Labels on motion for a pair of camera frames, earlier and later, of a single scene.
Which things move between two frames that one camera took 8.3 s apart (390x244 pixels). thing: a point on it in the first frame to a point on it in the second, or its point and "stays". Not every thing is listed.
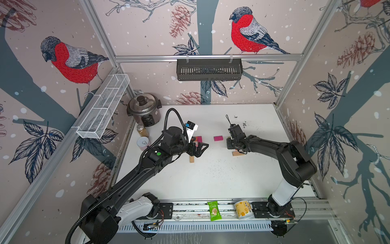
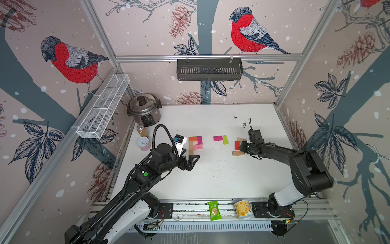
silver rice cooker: [145, 107] stays
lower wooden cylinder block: [237, 153] stays
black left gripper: [198, 152] to [183, 165]
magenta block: [218, 138] stays
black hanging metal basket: [209, 69] stays
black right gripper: [228, 143] to [242, 147]
